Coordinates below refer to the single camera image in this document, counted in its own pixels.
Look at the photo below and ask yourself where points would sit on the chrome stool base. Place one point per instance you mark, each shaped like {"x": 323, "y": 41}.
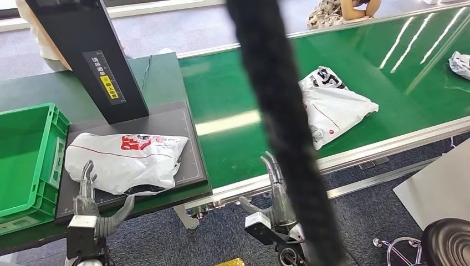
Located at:
{"x": 396, "y": 249}

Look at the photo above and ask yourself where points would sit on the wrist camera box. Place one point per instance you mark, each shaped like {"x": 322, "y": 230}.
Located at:
{"x": 259, "y": 227}
{"x": 81, "y": 238}

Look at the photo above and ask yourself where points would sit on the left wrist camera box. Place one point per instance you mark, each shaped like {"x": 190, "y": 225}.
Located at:
{"x": 81, "y": 238}

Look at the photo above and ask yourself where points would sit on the black scanner column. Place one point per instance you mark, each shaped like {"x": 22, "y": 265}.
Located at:
{"x": 88, "y": 55}

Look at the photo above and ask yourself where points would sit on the green plastic crate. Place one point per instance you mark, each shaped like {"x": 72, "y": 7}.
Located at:
{"x": 22, "y": 158}

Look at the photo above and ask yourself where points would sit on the green conveyor belt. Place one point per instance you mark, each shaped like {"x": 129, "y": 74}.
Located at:
{"x": 227, "y": 91}

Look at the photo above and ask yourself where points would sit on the person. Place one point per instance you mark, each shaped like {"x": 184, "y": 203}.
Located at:
{"x": 330, "y": 14}
{"x": 44, "y": 44}

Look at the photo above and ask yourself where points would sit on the white package red black print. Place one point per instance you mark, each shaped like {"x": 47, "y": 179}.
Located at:
{"x": 337, "y": 106}

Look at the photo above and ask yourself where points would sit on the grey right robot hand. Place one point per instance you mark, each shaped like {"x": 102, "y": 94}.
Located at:
{"x": 282, "y": 205}

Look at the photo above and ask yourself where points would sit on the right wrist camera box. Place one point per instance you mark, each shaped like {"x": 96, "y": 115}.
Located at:
{"x": 259, "y": 227}

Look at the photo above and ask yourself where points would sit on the white package with black print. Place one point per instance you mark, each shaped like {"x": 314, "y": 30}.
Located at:
{"x": 461, "y": 64}

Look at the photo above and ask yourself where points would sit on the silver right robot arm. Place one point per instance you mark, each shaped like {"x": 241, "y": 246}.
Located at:
{"x": 293, "y": 249}

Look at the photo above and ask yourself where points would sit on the grey conveyor foot bracket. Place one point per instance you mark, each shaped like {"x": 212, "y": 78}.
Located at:
{"x": 185, "y": 218}

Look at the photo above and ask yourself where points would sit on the black scanner base plate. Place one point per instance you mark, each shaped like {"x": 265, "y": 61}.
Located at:
{"x": 191, "y": 125}

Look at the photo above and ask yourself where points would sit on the aluminium conveyor lower bar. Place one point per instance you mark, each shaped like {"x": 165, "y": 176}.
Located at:
{"x": 385, "y": 180}

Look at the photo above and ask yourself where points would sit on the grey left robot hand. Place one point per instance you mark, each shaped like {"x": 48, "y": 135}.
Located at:
{"x": 86, "y": 205}

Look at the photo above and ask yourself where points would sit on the black stool seat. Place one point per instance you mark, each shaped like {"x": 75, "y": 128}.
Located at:
{"x": 448, "y": 242}

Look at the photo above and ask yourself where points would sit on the white package with red print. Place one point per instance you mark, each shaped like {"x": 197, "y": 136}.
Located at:
{"x": 125, "y": 169}

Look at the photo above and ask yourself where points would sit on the pale grey panel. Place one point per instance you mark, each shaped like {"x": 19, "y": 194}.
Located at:
{"x": 440, "y": 183}

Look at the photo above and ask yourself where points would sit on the aluminium conveyor side rail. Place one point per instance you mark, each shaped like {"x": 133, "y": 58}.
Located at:
{"x": 367, "y": 22}
{"x": 385, "y": 147}

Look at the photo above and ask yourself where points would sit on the yellow block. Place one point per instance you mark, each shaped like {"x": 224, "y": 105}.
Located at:
{"x": 229, "y": 262}

